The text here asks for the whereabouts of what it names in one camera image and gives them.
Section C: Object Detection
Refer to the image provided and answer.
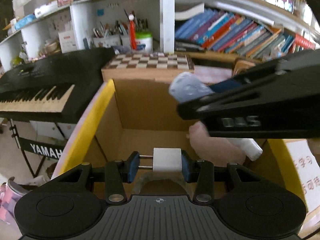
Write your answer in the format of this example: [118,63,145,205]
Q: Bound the light blue patterned sock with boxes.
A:
[169,72,214,103]

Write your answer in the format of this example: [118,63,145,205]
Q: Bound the white charger plug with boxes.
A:
[138,148,182,173]

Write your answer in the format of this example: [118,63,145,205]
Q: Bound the pink plush toy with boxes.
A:
[188,121,246,167]

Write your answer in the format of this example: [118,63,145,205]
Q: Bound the brown retro radio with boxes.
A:
[232,59,260,76]

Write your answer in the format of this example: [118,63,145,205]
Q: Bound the yellow cardboard box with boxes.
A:
[53,80,319,220]

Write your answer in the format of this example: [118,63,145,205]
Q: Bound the pink cartoon desk mat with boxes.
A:
[200,70,319,211]

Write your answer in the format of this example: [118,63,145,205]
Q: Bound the wooden chessboard box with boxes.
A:
[101,53,194,82]

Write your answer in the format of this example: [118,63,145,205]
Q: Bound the keyboard stand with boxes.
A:
[9,119,65,178]

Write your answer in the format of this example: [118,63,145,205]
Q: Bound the row of leaning books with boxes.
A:
[175,3,319,61]

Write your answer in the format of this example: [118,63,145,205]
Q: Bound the green lid white jar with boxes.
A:
[136,31,153,54]

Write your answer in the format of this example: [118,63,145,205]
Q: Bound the red pen figure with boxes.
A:
[129,14,137,50]

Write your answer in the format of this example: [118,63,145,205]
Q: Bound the black Yamaha keyboard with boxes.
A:
[1,48,115,124]

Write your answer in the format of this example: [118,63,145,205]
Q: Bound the white bookshelf frame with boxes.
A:
[1,0,319,70]

